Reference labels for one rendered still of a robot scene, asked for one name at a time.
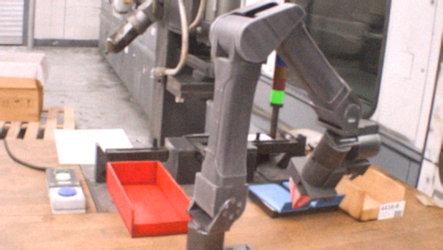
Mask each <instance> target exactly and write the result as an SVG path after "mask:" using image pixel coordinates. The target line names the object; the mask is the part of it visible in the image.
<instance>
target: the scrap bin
mask: <svg viewBox="0 0 443 250"><path fill-rule="evenodd" d="M106 187H107V189H108V192H109V194H110V196H111V197H112V200H113V202H114V204H115V207H116V209H117V210H118V212H119V214H120V217H121V218H122V220H123V223H124V225H125V226H126V228H127V232H128V233H129V234H130V236H131V238H143V237H158V236H174V235H181V234H187V224H188V222H189V221H190V220H191V218H190V217H189V216H188V215H187V214H186V209H187V207H188V205H189V204H190V202H191V200H190V199H189V198H188V197H187V195H186V194H185V193H184V191H183V190H182V189H181V188H180V186H179V185H178V184H177V182H176V181H175V180H174V179H173V178H172V177H171V175H170V174H169V173H168V172H167V170H166V169H165V168H164V166H163V165H162V164H161V163H160V162H159V161H135V162H131V161H117V162H108V163H107V183H106Z"/></svg>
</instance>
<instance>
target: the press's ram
mask: <svg viewBox="0 0 443 250"><path fill-rule="evenodd" d="M181 55H182V49H176V59H178V60H180V59H181ZM215 61H216V57H214V56H212V55H211V52H209V51H206V50H188V53H187V61H186V64H187V65H189V66H191V67H192V68H194V69H196V70H194V71H193V75H173V74H168V84H167V90H168V91H169V92H171V93H172V94H174V95H175V96H176V102H178V103H183V102H184V99H199V100H206V102H207V103H208V104H213V103H214V94H215V82H216V75H215Z"/></svg>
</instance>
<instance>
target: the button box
mask: <svg viewBox="0 0 443 250"><path fill-rule="evenodd" d="M4 143H5V148H6V152H7V153H8V154H9V155H10V156H11V157H12V158H13V159H14V160H15V161H16V162H18V163H20V164H22V165H25V166H28V167H30V168H32V169H39V170H45V171H46V182H47V189H48V194H49V198H50V188H51V187H53V188H64V187H81V185H80V182H79V179H78V176H77V173H76V171H75V168H66V169H68V171H69V173H67V174H69V175H70V179H68V180H59V179H57V178H56V175H57V173H55V170H56V169H57V168H45V167H43V166H38V165H33V164H30V163H28V162H26V161H22V160H21V159H19V158H17V157H15V156H14V154H12V153H11V152H10V150H9V146H8V143H7V140H6V139H5V138H4Z"/></svg>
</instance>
